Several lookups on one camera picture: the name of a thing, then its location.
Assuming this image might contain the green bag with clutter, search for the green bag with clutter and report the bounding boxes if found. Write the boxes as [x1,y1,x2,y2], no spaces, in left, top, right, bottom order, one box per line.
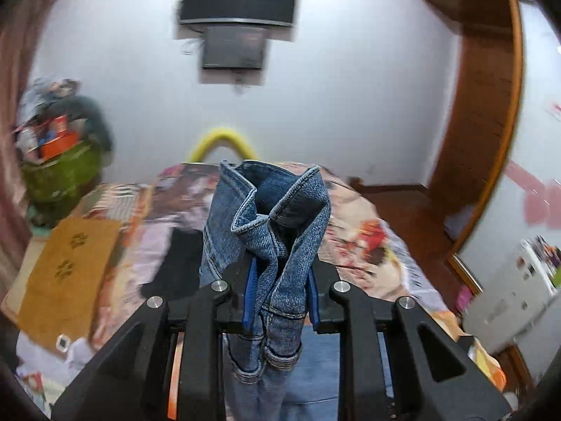
[15,116,109,227]

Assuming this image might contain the white refrigerator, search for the white refrigerator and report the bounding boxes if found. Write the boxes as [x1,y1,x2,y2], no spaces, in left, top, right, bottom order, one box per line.
[463,236,560,354]

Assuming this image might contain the black set-top box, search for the black set-top box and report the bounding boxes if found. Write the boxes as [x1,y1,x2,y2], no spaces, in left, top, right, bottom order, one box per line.
[202,26,268,71]

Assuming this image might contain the blue denim jeans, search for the blue denim jeans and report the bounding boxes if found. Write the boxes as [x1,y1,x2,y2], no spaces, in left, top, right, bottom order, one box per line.
[200,161,350,420]

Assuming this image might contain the grey plush toy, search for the grey plush toy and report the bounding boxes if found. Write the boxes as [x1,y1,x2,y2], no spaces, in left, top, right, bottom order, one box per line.
[42,95,113,153]

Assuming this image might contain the black folded garment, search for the black folded garment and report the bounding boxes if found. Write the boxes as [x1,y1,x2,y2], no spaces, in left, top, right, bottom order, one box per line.
[140,229,203,301]

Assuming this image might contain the newspaper print bed blanket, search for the newspaper print bed blanket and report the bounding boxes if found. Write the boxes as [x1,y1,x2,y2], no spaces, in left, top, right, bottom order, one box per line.
[17,161,508,417]

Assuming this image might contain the striped pink curtain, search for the striped pink curtain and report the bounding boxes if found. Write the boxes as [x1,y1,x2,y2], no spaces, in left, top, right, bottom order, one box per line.
[1,0,55,295]

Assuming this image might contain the brown wooden door frame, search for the brown wooden door frame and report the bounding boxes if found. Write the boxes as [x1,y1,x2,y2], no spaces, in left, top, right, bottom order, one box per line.
[425,0,523,252]

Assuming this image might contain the brown paw print cardboard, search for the brown paw print cardboard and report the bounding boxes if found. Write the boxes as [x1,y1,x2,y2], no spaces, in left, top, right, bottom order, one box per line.
[17,217,121,354]

